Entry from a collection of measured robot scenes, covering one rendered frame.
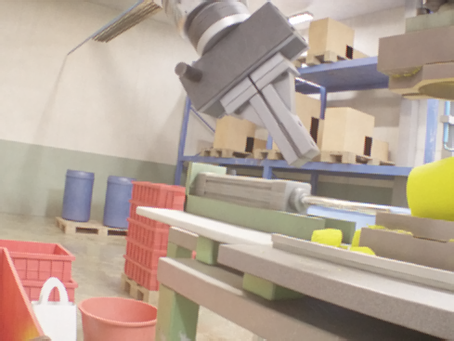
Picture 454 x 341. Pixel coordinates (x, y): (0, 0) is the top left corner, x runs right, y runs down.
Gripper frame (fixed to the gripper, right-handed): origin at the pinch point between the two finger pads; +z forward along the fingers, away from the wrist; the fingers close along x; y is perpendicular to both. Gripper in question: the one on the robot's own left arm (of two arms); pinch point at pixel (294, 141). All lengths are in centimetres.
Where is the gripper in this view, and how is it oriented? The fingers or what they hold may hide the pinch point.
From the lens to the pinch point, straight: 44.2
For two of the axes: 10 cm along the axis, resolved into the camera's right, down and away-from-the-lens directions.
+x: 7.5, -5.6, -3.5
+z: 4.6, 8.2, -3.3
